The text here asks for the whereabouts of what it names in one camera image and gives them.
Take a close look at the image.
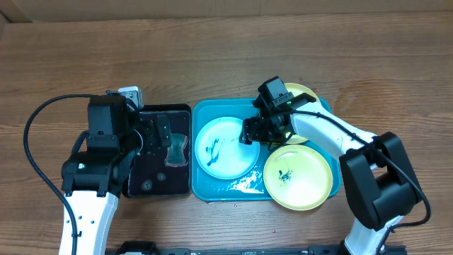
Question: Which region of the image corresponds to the orange green sponge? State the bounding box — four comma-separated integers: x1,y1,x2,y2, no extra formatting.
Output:
165,133,188,168

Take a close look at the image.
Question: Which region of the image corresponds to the yellow-green plate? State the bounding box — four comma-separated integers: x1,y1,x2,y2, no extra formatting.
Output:
263,144,333,211
285,83,320,145

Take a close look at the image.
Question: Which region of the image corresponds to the light blue plate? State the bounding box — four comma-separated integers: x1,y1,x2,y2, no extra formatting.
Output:
195,117,260,179

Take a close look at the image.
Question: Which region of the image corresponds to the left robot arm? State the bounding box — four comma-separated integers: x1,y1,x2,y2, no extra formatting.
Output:
59,94,172,254

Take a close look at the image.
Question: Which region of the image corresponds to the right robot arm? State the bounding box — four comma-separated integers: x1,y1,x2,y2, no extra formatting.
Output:
239,76,431,254

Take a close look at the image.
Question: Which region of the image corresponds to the black water tray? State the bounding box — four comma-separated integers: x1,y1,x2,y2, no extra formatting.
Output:
122,104,192,198

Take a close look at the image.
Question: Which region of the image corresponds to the teal plastic tray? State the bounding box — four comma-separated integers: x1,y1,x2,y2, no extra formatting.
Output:
190,97,342,203

